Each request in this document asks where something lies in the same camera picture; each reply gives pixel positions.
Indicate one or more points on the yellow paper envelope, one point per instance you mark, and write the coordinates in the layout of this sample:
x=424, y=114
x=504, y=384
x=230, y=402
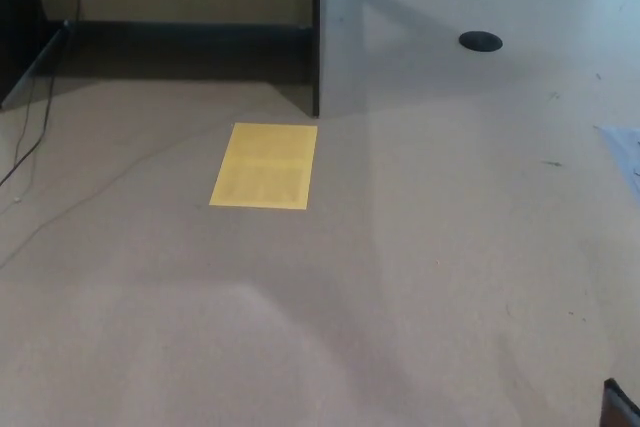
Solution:
x=265, y=167

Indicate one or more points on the black round floor cover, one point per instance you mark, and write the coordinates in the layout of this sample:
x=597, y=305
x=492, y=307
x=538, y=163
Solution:
x=480, y=40

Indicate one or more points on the dark panel corner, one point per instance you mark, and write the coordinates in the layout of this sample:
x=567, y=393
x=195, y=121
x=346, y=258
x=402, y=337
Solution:
x=622, y=407

